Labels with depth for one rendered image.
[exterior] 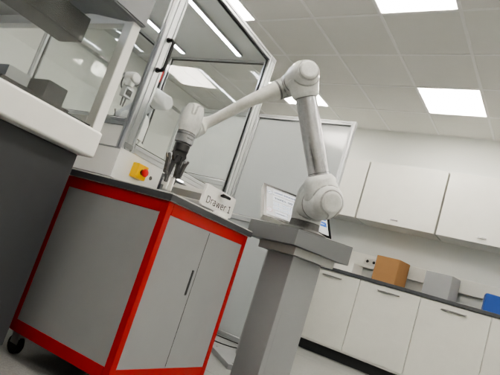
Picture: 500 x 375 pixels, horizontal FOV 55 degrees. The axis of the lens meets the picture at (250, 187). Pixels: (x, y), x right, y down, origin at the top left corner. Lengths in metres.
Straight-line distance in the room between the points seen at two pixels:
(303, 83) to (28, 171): 1.22
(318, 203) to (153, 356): 0.95
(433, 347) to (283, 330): 2.71
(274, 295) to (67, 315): 0.96
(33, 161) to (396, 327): 3.91
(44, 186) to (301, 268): 1.23
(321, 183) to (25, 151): 1.23
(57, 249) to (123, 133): 0.65
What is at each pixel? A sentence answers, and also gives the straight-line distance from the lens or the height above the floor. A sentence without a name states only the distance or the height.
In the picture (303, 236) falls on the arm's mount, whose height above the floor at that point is 0.81.
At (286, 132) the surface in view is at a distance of 4.43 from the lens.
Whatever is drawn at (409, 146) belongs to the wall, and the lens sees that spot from 6.16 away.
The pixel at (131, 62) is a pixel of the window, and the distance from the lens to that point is 2.55.
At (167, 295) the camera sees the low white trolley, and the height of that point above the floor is 0.41.
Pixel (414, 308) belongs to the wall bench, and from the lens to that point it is 4.95.
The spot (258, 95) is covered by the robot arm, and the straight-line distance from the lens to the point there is 2.41.
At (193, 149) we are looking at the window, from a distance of 2.72.
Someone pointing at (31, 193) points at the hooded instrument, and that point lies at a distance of 1.84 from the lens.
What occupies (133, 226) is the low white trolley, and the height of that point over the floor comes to 0.61.
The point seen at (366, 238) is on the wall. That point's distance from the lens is 5.95.
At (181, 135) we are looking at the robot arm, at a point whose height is 1.09.
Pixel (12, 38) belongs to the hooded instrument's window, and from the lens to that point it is 1.69.
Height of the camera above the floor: 0.58
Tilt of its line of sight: 10 degrees up
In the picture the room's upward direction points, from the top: 18 degrees clockwise
